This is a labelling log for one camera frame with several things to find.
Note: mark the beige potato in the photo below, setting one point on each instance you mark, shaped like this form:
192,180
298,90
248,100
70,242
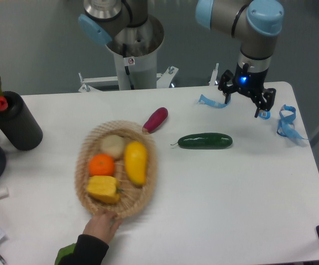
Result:
113,145

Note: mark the purple sweet potato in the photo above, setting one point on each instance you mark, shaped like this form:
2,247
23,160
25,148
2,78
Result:
155,120

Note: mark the dark sleeved forearm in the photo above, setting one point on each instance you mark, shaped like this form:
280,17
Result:
87,250

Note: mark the blue ribbon strip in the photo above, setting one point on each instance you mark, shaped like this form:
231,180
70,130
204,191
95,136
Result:
211,103

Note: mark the yellow squash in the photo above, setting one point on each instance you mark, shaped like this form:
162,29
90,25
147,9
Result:
135,158

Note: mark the person's hand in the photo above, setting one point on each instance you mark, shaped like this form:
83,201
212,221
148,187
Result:
103,225

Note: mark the black cylindrical vase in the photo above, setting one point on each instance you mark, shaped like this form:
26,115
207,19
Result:
18,124

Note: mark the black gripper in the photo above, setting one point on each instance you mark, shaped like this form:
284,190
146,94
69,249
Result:
249,84

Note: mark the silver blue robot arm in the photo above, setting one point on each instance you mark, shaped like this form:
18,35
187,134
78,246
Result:
256,24

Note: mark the yellow bell pepper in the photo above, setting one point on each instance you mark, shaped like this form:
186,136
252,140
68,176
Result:
106,189

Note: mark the woven wicker basket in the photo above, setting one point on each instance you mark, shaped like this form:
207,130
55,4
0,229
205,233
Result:
133,198

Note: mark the orange fruit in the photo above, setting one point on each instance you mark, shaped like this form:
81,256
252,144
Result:
101,165

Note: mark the green cucumber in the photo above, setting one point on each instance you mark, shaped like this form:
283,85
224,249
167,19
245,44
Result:
205,141

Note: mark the blue ribbon tangle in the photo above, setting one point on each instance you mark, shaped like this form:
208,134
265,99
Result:
286,126

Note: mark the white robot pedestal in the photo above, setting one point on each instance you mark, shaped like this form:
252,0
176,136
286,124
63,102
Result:
135,54

